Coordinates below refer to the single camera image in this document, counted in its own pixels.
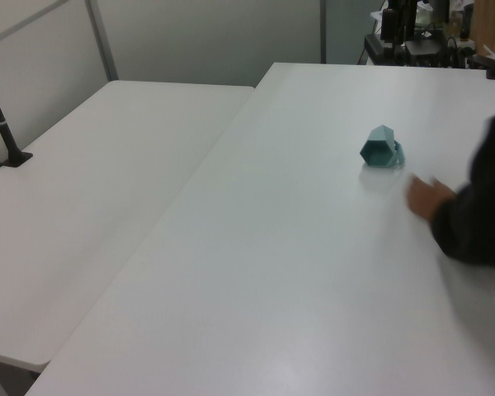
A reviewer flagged person's bare hand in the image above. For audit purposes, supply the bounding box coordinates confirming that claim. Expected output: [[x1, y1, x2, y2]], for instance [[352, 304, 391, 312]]
[[405, 175, 457, 223]]

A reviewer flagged light blue block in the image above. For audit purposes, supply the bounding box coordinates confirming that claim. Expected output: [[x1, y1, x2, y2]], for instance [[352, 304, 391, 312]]
[[359, 125, 407, 170]]

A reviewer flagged person's dark-sleeved forearm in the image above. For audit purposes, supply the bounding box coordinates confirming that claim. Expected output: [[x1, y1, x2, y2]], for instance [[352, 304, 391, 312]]
[[430, 110, 495, 270]]

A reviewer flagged black box device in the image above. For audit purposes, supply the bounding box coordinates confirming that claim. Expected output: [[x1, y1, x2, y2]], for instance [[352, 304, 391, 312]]
[[403, 30, 446, 59]]

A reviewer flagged black flat case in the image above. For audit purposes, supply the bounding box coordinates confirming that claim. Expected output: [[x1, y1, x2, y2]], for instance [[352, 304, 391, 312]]
[[362, 32, 398, 65]]

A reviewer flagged light wooden board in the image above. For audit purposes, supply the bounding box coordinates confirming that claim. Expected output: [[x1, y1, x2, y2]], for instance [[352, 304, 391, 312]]
[[471, 0, 495, 55]]

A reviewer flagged grey metal partition post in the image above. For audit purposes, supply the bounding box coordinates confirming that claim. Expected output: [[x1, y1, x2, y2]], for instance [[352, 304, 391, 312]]
[[85, 0, 120, 83]]

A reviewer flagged black camera pole with base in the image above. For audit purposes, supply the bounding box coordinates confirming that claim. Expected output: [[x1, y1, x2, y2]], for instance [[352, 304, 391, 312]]
[[0, 63, 34, 168]]

